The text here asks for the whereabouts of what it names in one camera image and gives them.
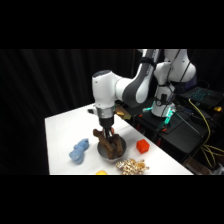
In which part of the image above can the black curtain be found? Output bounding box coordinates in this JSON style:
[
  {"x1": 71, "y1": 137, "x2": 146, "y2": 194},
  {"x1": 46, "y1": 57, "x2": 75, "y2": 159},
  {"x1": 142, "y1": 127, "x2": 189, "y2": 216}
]
[{"x1": 0, "y1": 49, "x2": 143, "y2": 176}]

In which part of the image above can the brown plush deer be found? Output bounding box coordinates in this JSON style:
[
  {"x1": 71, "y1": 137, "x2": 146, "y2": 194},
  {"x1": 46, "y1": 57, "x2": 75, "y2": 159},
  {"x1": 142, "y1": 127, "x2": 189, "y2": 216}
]
[{"x1": 92, "y1": 128, "x2": 125, "y2": 160}]

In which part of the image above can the grey bowl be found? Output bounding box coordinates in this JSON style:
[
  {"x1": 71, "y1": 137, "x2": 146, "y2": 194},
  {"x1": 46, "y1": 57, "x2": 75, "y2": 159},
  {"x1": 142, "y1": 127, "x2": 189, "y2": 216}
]
[{"x1": 96, "y1": 135, "x2": 128, "y2": 163}]

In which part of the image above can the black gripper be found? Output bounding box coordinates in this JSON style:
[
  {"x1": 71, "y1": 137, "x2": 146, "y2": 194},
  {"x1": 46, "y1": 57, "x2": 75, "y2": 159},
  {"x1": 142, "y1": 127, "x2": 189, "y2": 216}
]
[{"x1": 98, "y1": 115, "x2": 115, "y2": 140}]

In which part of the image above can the red block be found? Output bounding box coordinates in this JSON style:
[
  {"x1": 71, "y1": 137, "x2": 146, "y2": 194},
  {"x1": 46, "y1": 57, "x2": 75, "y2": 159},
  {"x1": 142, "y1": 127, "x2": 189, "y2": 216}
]
[{"x1": 136, "y1": 138, "x2": 151, "y2": 155}]

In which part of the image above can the yellow cable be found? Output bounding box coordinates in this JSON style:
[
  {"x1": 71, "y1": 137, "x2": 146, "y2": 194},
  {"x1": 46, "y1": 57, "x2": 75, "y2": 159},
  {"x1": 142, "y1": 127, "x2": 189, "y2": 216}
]
[{"x1": 187, "y1": 97, "x2": 224, "y2": 169}]

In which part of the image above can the brown yellow object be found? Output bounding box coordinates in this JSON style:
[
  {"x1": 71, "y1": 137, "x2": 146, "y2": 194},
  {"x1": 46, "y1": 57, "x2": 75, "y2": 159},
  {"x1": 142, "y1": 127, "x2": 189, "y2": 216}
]
[{"x1": 114, "y1": 104, "x2": 133, "y2": 121}]

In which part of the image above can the black laptop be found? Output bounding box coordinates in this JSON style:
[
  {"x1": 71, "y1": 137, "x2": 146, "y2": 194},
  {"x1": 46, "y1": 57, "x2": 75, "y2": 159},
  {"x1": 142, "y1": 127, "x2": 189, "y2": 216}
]
[{"x1": 179, "y1": 85, "x2": 224, "y2": 108}]

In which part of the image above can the spotted plush giraffe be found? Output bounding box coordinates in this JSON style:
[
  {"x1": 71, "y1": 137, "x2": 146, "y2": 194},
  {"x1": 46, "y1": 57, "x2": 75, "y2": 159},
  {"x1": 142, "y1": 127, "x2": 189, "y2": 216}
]
[{"x1": 115, "y1": 158, "x2": 150, "y2": 176}]

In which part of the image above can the blue plush toy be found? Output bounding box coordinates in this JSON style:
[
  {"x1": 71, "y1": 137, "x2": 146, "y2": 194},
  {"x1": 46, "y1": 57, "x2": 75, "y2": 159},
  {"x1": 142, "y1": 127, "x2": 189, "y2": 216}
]
[{"x1": 68, "y1": 138, "x2": 90, "y2": 166}]

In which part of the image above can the black robot stand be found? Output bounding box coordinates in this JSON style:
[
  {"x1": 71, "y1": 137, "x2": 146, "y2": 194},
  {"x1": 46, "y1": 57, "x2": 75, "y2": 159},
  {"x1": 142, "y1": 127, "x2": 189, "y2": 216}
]
[{"x1": 132, "y1": 98, "x2": 214, "y2": 165}]

